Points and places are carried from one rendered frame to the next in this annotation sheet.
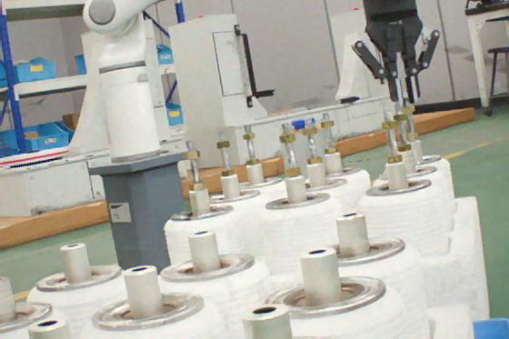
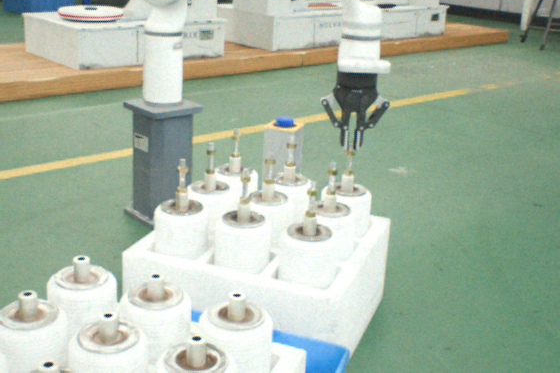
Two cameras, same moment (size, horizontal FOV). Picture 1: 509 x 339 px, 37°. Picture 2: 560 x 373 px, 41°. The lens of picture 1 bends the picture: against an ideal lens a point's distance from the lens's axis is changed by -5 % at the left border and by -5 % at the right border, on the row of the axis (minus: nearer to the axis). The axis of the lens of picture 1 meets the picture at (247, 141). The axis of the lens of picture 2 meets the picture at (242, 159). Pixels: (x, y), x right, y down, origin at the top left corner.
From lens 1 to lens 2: 0.48 m
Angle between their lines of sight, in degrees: 15
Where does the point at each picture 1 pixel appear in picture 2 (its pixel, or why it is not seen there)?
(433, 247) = (319, 280)
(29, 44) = not seen: outside the picture
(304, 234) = (239, 246)
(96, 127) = not seen: outside the picture
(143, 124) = (171, 81)
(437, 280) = (313, 306)
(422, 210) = (316, 256)
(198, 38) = not seen: outside the picture
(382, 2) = (348, 77)
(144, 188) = (162, 131)
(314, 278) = (191, 353)
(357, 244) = (236, 314)
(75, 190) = (123, 53)
